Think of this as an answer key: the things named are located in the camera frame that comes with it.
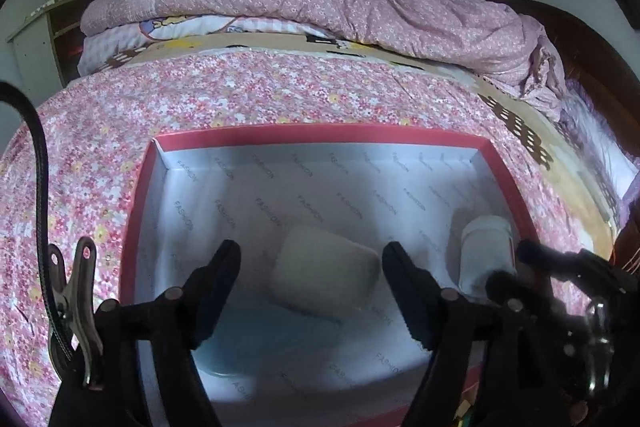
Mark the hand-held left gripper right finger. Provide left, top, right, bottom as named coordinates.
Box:
left=384, top=241, right=566, bottom=427

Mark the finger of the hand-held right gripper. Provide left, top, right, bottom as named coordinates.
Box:
left=487, top=271, right=566, bottom=338
left=517, top=239, right=616, bottom=283

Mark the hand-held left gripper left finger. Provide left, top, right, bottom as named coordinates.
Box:
left=50, top=239, right=243, bottom=427

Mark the white plastic bottle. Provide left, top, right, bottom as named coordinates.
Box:
left=457, top=215, right=518, bottom=303

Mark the red cardboard box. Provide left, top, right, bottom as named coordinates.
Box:
left=119, top=123, right=541, bottom=427

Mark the yellow printed bedsheet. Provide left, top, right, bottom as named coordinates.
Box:
left=120, top=34, right=621, bottom=258

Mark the silver metal spring clip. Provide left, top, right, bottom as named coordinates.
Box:
left=47, top=237, right=106, bottom=392

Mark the purple frilled pillow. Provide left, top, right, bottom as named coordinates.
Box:
left=560, top=79, right=640, bottom=228

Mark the pink floral bedsheet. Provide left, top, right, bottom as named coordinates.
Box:
left=0, top=47, right=616, bottom=427

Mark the dark wooden headboard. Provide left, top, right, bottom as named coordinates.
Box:
left=467, top=0, right=640, bottom=118

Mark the white cartoon printed quilt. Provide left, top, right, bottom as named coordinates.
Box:
left=77, top=14, right=366, bottom=78

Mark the pink floral quilt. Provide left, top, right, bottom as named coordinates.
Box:
left=80, top=0, right=568, bottom=122

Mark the black cable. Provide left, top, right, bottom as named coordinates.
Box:
left=0, top=82, right=73, bottom=370

